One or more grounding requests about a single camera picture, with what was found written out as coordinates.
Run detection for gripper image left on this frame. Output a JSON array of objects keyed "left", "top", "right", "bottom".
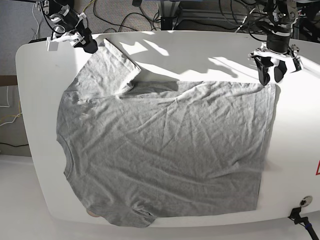
[{"left": 50, "top": 6, "right": 98, "bottom": 53}]

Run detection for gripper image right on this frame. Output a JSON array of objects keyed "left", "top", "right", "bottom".
[{"left": 249, "top": 34, "right": 296, "bottom": 86}]

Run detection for grey T-shirt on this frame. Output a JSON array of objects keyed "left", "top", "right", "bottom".
[{"left": 56, "top": 40, "right": 277, "bottom": 228}]

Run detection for red warning triangle sticker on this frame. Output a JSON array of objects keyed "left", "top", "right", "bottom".
[{"left": 315, "top": 161, "right": 320, "bottom": 176}]

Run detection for round beige table grommet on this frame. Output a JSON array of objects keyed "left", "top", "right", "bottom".
[{"left": 86, "top": 209, "right": 100, "bottom": 218}]

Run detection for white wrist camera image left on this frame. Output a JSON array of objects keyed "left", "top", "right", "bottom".
[{"left": 46, "top": 37, "right": 59, "bottom": 52}]

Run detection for yellow floor cable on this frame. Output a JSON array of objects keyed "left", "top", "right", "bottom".
[{"left": 81, "top": 0, "right": 96, "bottom": 14}]

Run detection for white floor cable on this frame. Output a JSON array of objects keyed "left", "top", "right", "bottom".
[{"left": 31, "top": 2, "right": 41, "bottom": 40}]

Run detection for round grommet with cable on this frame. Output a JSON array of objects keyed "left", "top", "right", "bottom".
[{"left": 299, "top": 195, "right": 313, "bottom": 208}]

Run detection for black clamp with cable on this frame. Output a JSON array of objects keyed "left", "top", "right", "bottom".
[{"left": 288, "top": 207, "right": 319, "bottom": 240}]

